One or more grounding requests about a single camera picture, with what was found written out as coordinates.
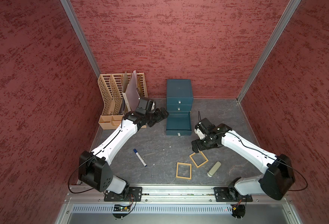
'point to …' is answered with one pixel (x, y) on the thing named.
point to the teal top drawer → (180, 101)
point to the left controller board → (119, 207)
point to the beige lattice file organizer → (114, 104)
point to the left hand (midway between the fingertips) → (163, 119)
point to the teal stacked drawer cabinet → (180, 87)
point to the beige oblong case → (214, 169)
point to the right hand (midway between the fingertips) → (200, 149)
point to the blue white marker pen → (140, 157)
